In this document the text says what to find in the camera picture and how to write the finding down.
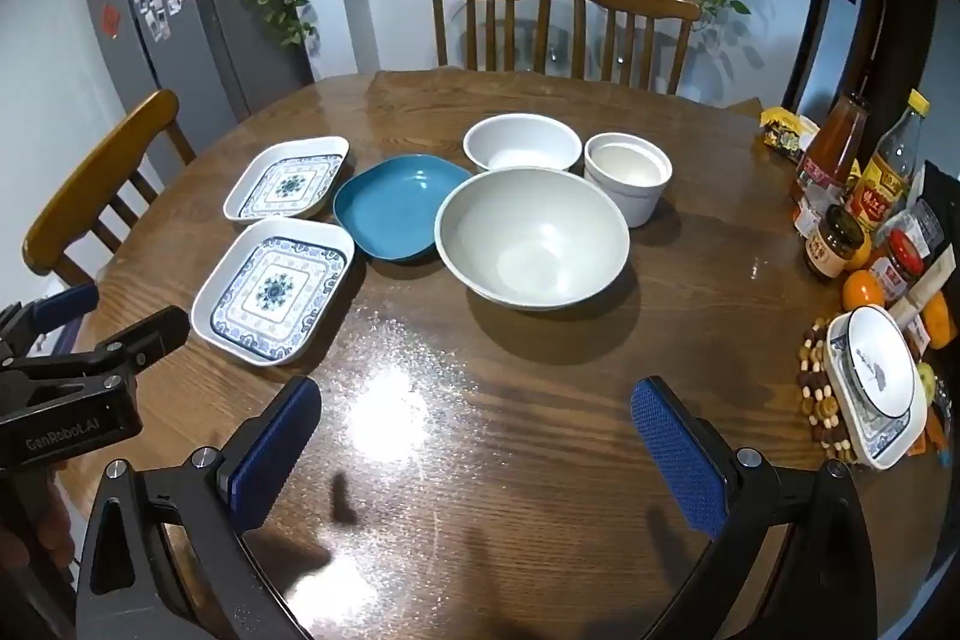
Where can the yellow snack packet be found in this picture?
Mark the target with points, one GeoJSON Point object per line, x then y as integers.
{"type": "Point", "coordinates": [784, 138]}

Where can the plain white bowl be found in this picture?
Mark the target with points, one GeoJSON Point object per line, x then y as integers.
{"type": "Point", "coordinates": [521, 141]}

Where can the white paper carton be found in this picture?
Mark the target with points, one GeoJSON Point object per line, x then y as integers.
{"type": "Point", "coordinates": [926, 287]}

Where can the red paper sticker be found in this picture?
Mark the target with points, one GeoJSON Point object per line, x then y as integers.
{"type": "Point", "coordinates": [111, 21]}

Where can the blue rimmed square dish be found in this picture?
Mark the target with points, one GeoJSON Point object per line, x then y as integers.
{"type": "Point", "coordinates": [885, 441]}

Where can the yellow capped vinegar bottle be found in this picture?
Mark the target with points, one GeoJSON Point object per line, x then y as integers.
{"type": "Point", "coordinates": [889, 175]}

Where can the person's left hand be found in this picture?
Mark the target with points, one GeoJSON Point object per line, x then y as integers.
{"type": "Point", "coordinates": [51, 524]}

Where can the red lidded sauce jar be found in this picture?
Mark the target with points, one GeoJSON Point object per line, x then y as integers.
{"type": "Point", "coordinates": [896, 269]}

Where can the green fruit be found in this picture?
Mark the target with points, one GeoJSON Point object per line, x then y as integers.
{"type": "Point", "coordinates": [928, 381]}

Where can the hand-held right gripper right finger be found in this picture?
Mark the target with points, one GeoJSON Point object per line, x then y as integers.
{"type": "Point", "coordinates": [675, 452]}

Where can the red sauce bottle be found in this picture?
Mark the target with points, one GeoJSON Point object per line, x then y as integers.
{"type": "Point", "coordinates": [832, 153]}

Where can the brown lidded sauce jar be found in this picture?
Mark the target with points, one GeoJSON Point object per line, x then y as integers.
{"type": "Point", "coordinates": [831, 246]}

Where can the large grey bowl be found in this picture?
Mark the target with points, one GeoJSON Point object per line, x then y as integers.
{"type": "Point", "coordinates": [532, 235]}

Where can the blue patterned square plate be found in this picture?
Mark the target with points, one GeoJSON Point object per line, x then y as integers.
{"type": "Point", "coordinates": [270, 291]}
{"type": "Point", "coordinates": [289, 183]}

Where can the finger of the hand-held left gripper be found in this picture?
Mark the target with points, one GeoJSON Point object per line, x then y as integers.
{"type": "Point", "coordinates": [150, 332]}
{"type": "Point", "coordinates": [64, 302]}

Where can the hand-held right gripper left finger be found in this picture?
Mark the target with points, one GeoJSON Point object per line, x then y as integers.
{"type": "Point", "coordinates": [274, 452]}

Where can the white ribbed bowl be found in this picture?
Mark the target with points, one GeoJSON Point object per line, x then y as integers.
{"type": "Point", "coordinates": [626, 171]}

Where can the white bowl with blue rim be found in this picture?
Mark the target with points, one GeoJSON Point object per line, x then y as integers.
{"type": "Point", "coordinates": [877, 362]}

